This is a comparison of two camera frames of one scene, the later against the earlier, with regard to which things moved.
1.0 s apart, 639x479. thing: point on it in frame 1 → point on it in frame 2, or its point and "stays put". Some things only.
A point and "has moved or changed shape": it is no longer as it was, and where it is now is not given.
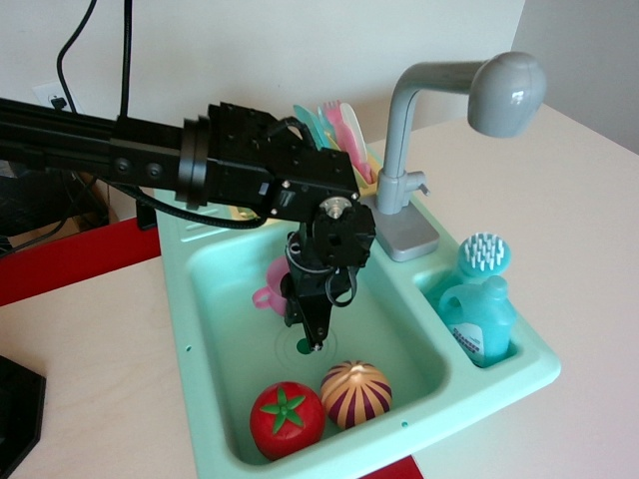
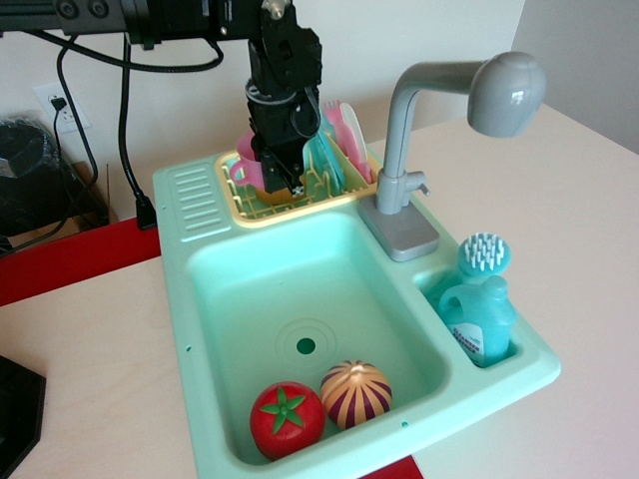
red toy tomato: x=287 y=417 stays put
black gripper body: x=323 y=255 → x=284 y=102
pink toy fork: x=333 y=108 stays put
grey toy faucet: x=507 y=94 stays put
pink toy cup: x=271 y=295 has moved or changed shape
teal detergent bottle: x=481 y=318 stays put
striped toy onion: x=354 y=392 stays put
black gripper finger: x=294 y=312 → x=273 y=176
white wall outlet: x=55 y=90 stays put
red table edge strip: x=46 y=268 stays put
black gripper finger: x=316 y=313 → x=292 y=163
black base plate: x=22 y=401 stays put
